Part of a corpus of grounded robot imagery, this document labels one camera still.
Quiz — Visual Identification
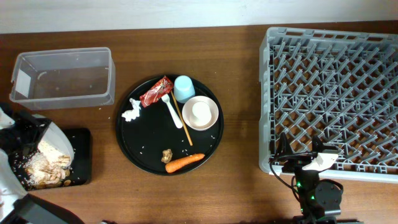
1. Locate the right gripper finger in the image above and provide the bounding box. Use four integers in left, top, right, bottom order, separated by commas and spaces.
312, 136, 333, 152
276, 133, 294, 156

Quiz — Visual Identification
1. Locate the grey plate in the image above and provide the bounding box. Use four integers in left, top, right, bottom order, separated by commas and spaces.
37, 120, 74, 166

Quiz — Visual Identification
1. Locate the rice and nuts pile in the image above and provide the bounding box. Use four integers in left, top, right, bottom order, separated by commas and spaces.
24, 140, 72, 189

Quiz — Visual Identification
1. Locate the orange carrot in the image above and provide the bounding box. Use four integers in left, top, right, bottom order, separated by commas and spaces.
165, 154, 205, 173

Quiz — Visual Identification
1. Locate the brown food scrap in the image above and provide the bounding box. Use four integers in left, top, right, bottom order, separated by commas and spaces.
161, 149, 173, 164

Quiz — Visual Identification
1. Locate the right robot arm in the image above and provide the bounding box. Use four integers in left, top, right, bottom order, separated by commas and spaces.
269, 133, 344, 224

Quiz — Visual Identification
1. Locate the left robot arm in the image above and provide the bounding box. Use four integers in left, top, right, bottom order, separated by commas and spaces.
1, 103, 83, 223

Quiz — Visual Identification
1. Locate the grey dishwasher rack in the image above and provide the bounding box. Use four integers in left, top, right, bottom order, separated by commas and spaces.
259, 27, 397, 183

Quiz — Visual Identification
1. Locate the black rectangular tray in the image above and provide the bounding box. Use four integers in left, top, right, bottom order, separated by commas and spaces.
8, 128, 92, 191

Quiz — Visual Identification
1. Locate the clear plastic bin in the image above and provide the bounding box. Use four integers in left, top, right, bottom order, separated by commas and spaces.
9, 47, 116, 110

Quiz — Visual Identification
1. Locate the white cup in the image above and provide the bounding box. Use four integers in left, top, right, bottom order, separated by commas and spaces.
190, 101, 212, 126

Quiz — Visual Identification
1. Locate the pink bowl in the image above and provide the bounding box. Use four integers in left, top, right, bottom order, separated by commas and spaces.
182, 96, 220, 131

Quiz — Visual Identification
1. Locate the white plastic fork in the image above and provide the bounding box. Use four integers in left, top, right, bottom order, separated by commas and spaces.
161, 94, 183, 129

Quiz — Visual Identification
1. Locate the crumpled white tissue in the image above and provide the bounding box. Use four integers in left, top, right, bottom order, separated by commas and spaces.
121, 98, 141, 122

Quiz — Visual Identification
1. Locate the light blue cup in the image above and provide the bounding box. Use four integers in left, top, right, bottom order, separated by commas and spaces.
174, 75, 195, 103

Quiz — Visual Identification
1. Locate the round black tray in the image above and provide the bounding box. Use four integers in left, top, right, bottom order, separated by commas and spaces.
115, 75, 224, 176

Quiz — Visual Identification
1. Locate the wooden chopstick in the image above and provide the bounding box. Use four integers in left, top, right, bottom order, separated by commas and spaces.
171, 90, 193, 146

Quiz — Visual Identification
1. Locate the red snack wrapper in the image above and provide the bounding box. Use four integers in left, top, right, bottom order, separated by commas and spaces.
139, 76, 174, 107

